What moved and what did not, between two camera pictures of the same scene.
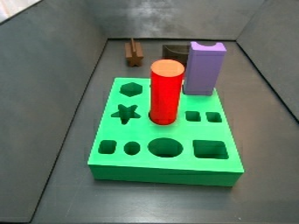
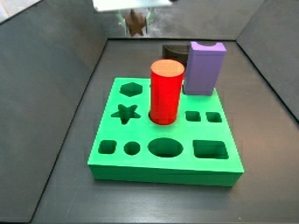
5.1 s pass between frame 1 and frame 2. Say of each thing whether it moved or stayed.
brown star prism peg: moved
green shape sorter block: stayed
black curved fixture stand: stayed
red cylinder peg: stayed
